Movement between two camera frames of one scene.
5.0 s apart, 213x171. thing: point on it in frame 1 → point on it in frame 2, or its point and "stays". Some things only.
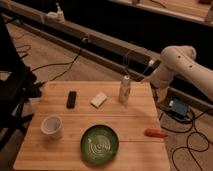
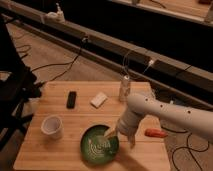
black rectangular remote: (71, 99) stays
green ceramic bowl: (99, 144) stays
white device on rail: (57, 16) stays
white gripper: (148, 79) → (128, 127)
